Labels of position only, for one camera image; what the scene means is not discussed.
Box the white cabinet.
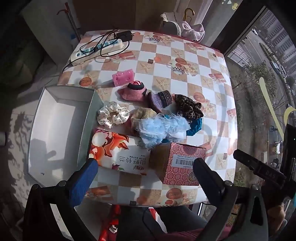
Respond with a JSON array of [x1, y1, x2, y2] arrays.
[[21, 0, 79, 65]]

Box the red printed bag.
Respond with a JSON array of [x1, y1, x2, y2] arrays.
[[98, 205, 168, 241]]

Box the pale pink garment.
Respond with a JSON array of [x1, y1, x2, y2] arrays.
[[180, 21, 205, 42]]

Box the red broom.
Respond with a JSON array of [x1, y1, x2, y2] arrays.
[[58, 2, 81, 40]]

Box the white polka dot scrunchie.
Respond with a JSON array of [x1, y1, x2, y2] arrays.
[[97, 101, 130, 128]]

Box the floral tissue packet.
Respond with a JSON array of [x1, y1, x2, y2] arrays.
[[88, 129, 152, 175]]

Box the black power adapter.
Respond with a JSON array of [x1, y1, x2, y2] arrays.
[[114, 30, 133, 42]]

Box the checkered printed tablecloth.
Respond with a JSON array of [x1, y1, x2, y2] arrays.
[[57, 29, 238, 208]]

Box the leopard print scrunchie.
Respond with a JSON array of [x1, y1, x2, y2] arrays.
[[173, 94, 204, 121]]

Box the black power cable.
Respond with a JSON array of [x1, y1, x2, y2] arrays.
[[61, 29, 131, 73]]

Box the beige fuzzy scrunchie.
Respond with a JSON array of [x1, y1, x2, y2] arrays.
[[130, 108, 158, 137]]

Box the light blue fluffy scrunchie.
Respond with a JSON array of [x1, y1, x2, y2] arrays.
[[139, 113, 191, 149]]

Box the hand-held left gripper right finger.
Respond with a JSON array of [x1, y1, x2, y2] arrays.
[[193, 158, 269, 241]]

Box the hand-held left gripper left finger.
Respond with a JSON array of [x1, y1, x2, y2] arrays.
[[23, 158, 99, 241]]

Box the purple knitted pouch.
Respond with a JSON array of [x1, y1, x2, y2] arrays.
[[147, 90, 175, 113]]

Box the person's legs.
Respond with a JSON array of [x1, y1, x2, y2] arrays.
[[116, 205, 208, 241]]

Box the white power strip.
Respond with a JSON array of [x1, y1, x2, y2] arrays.
[[70, 38, 124, 66]]

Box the red patterned box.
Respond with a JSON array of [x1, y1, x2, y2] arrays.
[[149, 142, 207, 186]]

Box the white box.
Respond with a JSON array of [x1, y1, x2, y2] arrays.
[[27, 85, 104, 188]]

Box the person's right hand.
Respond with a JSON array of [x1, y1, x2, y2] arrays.
[[266, 204, 289, 241]]

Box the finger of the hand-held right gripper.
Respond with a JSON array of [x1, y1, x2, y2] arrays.
[[233, 149, 264, 171]]

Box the pink sponge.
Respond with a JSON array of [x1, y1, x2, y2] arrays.
[[112, 69, 135, 87]]

